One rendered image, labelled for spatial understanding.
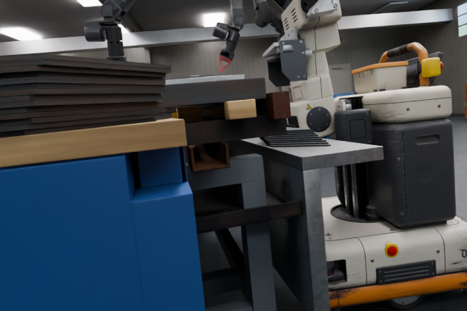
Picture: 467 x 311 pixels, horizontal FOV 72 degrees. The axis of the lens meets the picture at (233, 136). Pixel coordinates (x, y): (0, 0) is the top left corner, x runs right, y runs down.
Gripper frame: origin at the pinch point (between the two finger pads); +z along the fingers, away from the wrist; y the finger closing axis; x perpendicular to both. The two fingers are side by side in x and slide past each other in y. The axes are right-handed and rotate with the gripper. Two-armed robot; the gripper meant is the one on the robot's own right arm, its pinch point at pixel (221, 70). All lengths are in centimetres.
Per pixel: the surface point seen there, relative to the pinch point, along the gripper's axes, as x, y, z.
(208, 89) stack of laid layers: -3, 88, 17
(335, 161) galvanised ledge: 29, 92, 22
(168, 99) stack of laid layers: -10, 89, 22
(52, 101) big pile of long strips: -14, 132, 25
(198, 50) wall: -86, -1046, -178
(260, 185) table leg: 17, 82, 34
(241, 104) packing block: 5, 91, 17
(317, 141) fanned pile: 29, 77, 19
